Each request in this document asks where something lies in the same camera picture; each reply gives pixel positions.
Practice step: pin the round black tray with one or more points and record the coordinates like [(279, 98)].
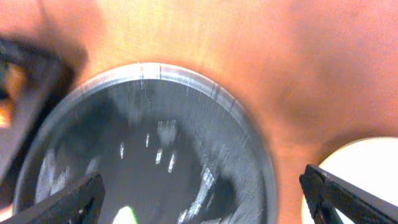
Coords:
[(169, 143)]

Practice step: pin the light green plate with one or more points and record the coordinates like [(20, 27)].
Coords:
[(370, 164)]

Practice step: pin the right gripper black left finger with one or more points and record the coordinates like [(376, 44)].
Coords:
[(79, 202)]

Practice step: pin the black rectangular tray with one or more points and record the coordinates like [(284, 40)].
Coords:
[(48, 78)]

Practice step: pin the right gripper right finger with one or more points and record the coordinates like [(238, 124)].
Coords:
[(326, 194)]

